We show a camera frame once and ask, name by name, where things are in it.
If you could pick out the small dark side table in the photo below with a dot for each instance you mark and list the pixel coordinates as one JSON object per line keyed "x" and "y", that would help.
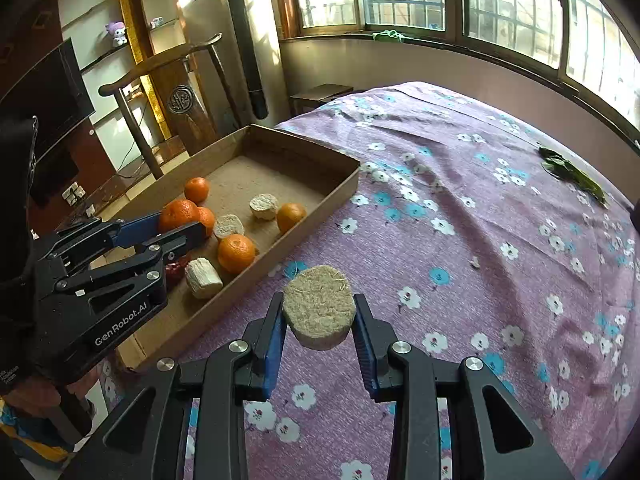
{"x": 317, "y": 96}

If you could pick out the purple plush toy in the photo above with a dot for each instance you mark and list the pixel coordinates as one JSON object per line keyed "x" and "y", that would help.
{"x": 118, "y": 33}

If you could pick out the small orange tangerine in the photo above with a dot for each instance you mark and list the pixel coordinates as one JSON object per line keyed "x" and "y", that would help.
{"x": 207, "y": 219}

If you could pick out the large orange tangerine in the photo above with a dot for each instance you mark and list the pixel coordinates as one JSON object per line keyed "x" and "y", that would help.
{"x": 177, "y": 213}

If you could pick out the left hand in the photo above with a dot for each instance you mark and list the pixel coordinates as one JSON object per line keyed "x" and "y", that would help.
{"x": 36, "y": 394}

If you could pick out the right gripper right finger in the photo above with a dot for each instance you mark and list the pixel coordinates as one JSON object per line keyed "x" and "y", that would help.
{"x": 491, "y": 435}

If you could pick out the green cloth on sill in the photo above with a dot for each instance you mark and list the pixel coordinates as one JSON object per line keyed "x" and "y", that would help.
{"x": 389, "y": 35}

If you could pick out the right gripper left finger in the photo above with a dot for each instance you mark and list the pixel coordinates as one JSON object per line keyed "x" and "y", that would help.
{"x": 145, "y": 436}

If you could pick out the green leafy vegetable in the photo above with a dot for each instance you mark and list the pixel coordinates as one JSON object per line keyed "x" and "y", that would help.
{"x": 563, "y": 169}

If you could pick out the white standing air conditioner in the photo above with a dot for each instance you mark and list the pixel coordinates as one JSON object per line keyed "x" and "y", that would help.
{"x": 249, "y": 52}

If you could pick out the wooden chair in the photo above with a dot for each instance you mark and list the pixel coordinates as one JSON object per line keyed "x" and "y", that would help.
{"x": 178, "y": 102}

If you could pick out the round beige sugarcane chunk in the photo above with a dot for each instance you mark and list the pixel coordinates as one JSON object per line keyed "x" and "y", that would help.
{"x": 319, "y": 307}

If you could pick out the purple floral tablecloth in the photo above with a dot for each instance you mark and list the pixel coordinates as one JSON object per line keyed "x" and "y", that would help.
{"x": 553, "y": 309}

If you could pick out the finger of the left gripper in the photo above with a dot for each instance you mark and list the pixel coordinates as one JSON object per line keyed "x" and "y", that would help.
{"x": 123, "y": 276}
{"x": 79, "y": 244}

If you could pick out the white wall shelf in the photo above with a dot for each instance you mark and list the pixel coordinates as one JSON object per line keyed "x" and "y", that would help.
{"x": 83, "y": 23}

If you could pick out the cardboard box tray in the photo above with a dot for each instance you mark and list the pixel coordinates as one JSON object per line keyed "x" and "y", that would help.
{"x": 268, "y": 190}

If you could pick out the black television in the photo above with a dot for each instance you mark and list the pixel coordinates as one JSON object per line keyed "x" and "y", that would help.
{"x": 54, "y": 92}

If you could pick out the window with metal bars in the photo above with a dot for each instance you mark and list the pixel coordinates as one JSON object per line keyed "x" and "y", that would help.
{"x": 586, "y": 49}

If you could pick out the red jujube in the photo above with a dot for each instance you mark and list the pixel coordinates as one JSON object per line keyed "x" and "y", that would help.
{"x": 174, "y": 272}

